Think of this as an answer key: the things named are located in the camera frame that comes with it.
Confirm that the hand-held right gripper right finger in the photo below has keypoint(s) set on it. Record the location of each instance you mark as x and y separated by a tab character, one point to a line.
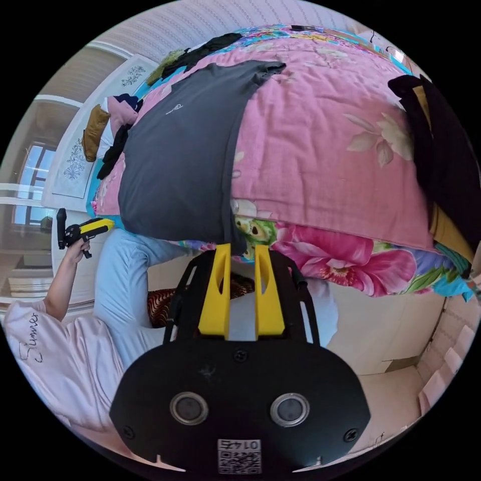
265	312

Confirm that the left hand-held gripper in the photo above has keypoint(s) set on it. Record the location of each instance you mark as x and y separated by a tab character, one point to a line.
73	231

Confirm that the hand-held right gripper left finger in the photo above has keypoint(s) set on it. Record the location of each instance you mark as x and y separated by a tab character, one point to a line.
210	300

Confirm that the gray short sleeve shirt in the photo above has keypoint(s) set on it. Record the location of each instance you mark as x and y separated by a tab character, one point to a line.
180	158

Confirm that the person's left forearm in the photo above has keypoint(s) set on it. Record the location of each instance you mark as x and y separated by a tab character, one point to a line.
62	289

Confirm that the person's left hand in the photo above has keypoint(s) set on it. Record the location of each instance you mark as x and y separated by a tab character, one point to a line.
77	252

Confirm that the brown patterned floor mat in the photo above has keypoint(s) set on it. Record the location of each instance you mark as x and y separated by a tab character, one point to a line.
161	304

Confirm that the white carved headboard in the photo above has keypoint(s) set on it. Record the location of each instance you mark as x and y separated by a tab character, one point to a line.
75	165

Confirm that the window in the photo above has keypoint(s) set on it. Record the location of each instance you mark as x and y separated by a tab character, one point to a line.
32	180

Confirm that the brown cushion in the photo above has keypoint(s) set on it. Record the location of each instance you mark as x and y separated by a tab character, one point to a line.
94	131

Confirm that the pink and navy pile of clothes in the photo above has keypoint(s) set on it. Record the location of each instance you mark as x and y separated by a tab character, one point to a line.
120	112

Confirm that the person's body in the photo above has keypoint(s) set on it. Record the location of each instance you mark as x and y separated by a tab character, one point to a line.
75	360

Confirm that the bed with pink floral quilt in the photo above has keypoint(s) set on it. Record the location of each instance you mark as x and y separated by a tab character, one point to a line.
323	150

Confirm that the black and green pile of clothes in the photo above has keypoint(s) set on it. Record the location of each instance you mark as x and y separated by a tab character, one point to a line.
195	52

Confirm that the black and yellow pile of clothes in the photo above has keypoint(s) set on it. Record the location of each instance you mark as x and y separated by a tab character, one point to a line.
447	161

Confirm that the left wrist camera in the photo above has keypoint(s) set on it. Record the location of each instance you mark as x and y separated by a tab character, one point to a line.
61	229

